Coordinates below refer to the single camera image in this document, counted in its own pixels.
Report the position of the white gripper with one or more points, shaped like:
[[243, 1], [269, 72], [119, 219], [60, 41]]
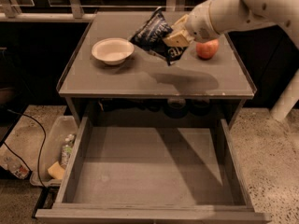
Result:
[[200, 22]]

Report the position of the blue chip bag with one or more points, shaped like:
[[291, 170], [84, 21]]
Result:
[[150, 35]]

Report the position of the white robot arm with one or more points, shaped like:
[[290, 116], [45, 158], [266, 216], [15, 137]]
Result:
[[212, 18]]

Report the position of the grey cabinet with counter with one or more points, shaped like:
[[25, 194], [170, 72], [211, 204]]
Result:
[[224, 76]]

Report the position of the open grey top drawer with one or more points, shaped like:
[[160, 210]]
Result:
[[147, 175]]

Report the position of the red apple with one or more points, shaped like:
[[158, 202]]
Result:
[[208, 49]]

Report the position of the white paper bowl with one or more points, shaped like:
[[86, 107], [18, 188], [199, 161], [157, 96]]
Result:
[[112, 51]]

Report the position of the clear plastic bin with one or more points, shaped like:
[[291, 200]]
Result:
[[51, 151]]

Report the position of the plastic bottle in bin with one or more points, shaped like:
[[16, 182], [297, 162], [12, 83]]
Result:
[[67, 149]]

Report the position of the metal railing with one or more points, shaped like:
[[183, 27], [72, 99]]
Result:
[[93, 3]]

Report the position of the yellow sponge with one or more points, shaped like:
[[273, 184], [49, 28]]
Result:
[[56, 171]]

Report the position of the plastic bottle on floor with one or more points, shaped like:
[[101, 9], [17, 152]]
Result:
[[16, 168]]

